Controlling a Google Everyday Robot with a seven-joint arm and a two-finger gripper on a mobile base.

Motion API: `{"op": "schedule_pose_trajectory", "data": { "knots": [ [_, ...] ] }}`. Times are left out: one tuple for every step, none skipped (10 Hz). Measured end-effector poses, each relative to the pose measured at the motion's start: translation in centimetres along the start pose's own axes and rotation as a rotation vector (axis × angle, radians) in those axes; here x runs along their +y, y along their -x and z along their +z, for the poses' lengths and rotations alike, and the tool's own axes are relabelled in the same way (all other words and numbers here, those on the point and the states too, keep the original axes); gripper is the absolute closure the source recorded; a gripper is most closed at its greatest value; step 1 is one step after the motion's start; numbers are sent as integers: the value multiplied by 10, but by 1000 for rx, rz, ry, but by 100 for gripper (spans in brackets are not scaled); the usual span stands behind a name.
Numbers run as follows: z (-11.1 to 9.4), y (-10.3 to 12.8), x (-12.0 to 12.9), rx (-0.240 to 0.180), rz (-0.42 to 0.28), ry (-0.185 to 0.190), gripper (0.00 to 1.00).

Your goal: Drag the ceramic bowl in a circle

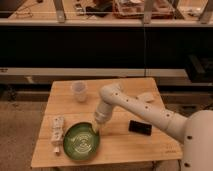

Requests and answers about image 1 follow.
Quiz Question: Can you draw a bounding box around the black rectangular phone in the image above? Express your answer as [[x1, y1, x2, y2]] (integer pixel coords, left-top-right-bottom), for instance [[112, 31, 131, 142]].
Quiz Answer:
[[128, 120, 152, 136]]

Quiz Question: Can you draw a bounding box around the wooden table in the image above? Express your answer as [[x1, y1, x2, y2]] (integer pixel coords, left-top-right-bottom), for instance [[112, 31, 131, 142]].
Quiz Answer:
[[31, 79, 182, 168]]

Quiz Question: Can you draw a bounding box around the green ceramic bowl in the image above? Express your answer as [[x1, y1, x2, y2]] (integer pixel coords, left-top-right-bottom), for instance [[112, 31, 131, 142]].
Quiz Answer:
[[63, 122, 100, 161]]

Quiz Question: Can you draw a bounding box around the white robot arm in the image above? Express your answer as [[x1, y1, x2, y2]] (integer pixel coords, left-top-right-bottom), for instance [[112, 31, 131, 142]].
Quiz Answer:
[[94, 84, 213, 171]]

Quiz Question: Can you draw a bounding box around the black box on right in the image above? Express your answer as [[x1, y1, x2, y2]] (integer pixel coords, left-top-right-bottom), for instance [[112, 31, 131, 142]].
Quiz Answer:
[[185, 55, 213, 83]]

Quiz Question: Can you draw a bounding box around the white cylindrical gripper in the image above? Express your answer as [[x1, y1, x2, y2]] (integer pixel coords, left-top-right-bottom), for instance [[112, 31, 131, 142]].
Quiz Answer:
[[92, 102, 112, 133]]

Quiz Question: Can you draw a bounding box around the translucent plastic cup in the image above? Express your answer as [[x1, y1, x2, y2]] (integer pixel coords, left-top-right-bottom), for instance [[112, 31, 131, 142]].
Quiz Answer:
[[71, 81, 87, 102]]

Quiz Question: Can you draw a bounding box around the white power strip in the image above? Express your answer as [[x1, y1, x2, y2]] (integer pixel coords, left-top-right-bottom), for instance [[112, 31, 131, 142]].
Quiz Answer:
[[51, 116, 64, 155]]

